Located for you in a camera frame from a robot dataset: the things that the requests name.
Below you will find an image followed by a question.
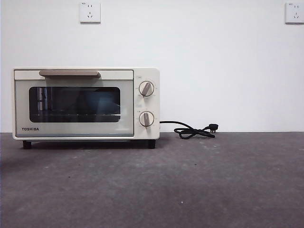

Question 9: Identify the black oven power cable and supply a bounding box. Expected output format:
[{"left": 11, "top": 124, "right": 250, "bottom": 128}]
[{"left": 159, "top": 120, "right": 219, "bottom": 139}]

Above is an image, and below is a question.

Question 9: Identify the white wall socket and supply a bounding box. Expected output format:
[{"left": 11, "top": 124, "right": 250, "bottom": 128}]
[
  {"left": 285, "top": 2, "right": 304, "bottom": 24},
  {"left": 79, "top": 1, "right": 101, "bottom": 24}
]

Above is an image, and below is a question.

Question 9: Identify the blue ribbed bowl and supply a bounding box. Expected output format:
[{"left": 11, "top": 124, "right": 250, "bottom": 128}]
[{"left": 80, "top": 91, "right": 120, "bottom": 114}]

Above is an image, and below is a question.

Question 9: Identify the cream Toshiba toaster oven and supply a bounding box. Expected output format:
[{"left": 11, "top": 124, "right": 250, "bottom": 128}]
[{"left": 12, "top": 66, "right": 160, "bottom": 150}]

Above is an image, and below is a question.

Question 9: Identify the glass oven door beige handle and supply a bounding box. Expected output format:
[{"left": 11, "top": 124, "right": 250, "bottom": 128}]
[{"left": 13, "top": 69, "right": 134, "bottom": 138}]

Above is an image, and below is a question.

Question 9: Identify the beige round oven knob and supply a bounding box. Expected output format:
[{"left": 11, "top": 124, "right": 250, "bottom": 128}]
[
  {"left": 138, "top": 80, "right": 155, "bottom": 97},
  {"left": 138, "top": 111, "right": 155, "bottom": 129}
]

